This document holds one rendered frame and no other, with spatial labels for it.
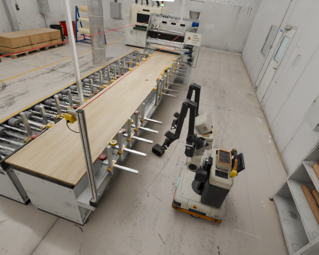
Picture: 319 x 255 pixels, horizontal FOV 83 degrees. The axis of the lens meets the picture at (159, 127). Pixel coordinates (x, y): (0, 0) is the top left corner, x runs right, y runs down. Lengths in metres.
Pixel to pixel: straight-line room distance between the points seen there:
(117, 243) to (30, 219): 1.11
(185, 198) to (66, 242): 1.47
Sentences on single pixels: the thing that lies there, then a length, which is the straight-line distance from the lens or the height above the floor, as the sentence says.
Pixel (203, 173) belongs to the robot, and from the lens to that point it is 2.23.
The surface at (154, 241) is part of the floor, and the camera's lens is 2.54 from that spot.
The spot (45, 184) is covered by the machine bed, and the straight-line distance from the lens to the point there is 2.21.
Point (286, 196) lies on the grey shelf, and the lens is 3.46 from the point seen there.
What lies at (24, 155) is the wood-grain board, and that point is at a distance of 2.31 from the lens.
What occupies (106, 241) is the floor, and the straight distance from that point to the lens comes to 2.55.
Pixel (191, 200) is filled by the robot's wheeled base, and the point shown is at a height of 0.28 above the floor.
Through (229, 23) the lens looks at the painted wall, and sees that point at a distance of 12.32.
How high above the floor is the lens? 2.36
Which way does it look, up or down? 36 degrees down
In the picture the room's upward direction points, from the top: 8 degrees clockwise
